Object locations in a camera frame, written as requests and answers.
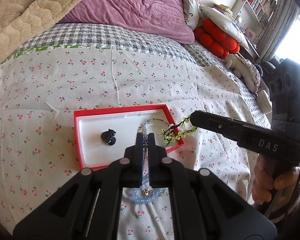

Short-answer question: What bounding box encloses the white bookshelf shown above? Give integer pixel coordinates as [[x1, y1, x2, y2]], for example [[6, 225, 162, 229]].
[[244, 0, 278, 30]]

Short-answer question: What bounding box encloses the clear crystal bead bracelet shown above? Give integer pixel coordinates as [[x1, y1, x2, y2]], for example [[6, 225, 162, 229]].
[[135, 117, 176, 178]]

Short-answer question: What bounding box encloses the stack of books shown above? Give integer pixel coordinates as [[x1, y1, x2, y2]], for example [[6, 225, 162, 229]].
[[213, 2, 233, 17]]

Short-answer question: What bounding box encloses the blue bead bracelet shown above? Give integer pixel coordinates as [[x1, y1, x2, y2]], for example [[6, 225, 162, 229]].
[[127, 177, 166, 201]]

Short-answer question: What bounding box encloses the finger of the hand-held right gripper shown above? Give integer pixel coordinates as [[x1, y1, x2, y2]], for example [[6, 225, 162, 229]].
[[190, 110, 243, 143]]

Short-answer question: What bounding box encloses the white printed pillow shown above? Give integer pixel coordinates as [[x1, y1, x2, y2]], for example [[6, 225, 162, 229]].
[[181, 0, 203, 30]]

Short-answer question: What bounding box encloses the orange bobble cushion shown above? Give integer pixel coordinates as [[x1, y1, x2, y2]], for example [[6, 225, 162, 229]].
[[193, 18, 241, 57]]

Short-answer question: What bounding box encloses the purple quilt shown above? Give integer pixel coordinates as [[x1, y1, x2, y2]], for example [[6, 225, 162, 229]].
[[57, 0, 196, 45]]

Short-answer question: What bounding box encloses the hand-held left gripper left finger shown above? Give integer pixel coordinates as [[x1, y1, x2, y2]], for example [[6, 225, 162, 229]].
[[13, 133, 144, 240]]

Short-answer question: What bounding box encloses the green bead bracelet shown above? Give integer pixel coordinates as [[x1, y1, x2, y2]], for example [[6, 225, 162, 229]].
[[158, 115, 198, 147]]

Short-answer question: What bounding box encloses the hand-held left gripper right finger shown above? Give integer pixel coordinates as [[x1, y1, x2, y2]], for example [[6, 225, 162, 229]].
[[148, 133, 277, 240]]

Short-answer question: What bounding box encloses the red jewelry box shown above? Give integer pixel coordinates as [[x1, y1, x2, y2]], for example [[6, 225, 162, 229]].
[[73, 105, 185, 170]]

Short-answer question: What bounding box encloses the beige fleece blanket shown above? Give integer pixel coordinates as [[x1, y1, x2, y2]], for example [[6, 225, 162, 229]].
[[0, 0, 121, 73]]

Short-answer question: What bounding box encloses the grey checked quilt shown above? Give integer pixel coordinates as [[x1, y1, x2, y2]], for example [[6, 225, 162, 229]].
[[5, 22, 272, 128]]

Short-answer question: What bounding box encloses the grey patterned curtain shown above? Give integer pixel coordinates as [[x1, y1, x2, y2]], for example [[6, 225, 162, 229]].
[[258, 0, 300, 63]]

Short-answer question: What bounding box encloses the person's right forearm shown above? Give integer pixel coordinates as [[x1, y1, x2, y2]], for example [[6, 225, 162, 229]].
[[255, 180, 300, 230]]

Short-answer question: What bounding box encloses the white flat pillow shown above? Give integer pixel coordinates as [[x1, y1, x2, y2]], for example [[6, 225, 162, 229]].
[[199, 5, 251, 50]]

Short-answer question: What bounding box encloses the person's right hand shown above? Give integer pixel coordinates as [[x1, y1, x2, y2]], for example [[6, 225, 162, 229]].
[[252, 154, 300, 206]]

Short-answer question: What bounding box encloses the black bead pendant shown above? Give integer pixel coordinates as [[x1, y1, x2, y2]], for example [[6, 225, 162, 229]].
[[101, 129, 117, 146]]

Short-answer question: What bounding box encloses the beige knitted pouch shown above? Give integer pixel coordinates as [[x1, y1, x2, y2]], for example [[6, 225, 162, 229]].
[[256, 90, 273, 114]]

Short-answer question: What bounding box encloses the white plush toy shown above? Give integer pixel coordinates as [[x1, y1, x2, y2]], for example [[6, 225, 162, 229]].
[[224, 53, 261, 92]]

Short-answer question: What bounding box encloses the cherry print bed sheet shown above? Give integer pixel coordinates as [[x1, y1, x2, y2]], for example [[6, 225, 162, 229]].
[[0, 47, 273, 240]]

